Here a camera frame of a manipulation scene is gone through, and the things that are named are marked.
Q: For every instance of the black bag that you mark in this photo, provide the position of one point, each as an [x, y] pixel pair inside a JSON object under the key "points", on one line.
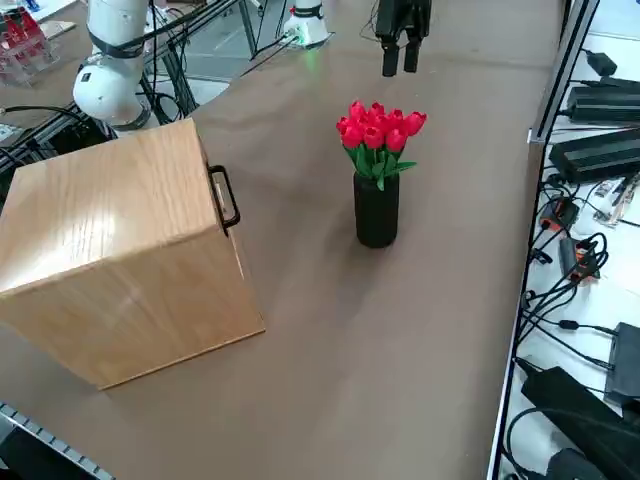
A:
{"points": [[580, 415]]}

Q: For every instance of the clear rack with red items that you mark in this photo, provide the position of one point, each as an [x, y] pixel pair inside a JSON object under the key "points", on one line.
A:
{"points": [[25, 50]]}

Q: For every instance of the small circuit board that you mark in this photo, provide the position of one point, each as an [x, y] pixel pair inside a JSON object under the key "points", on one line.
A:
{"points": [[617, 200]]}

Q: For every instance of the small black power adapter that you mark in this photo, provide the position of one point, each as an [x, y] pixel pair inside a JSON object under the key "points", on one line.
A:
{"points": [[602, 62]]}

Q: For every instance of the orange and black device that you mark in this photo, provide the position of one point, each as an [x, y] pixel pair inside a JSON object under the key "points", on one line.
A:
{"points": [[575, 260], [560, 214]]}

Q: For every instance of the red tulip bunch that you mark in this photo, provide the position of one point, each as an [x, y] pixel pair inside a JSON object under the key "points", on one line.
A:
{"points": [[380, 132]]}

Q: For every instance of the black power brick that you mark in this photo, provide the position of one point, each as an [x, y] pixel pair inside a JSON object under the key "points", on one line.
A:
{"points": [[607, 102], [595, 155]]}

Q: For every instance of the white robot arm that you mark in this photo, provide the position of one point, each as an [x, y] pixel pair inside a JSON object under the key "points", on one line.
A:
{"points": [[107, 90], [307, 25]]}

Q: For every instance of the aluminium frame post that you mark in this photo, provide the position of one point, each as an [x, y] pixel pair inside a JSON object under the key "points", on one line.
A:
{"points": [[567, 65]]}

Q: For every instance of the aluminium rail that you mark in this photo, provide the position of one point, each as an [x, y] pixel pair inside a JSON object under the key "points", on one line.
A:
{"points": [[45, 435]]}

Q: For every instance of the black cylindrical vase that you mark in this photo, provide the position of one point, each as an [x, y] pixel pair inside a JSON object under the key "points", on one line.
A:
{"points": [[376, 215]]}

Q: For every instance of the flat black box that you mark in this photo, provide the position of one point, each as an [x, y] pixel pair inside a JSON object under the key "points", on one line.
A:
{"points": [[625, 365]]}

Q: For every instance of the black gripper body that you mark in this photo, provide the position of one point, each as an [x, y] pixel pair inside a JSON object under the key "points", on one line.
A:
{"points": [[402, 17]]}

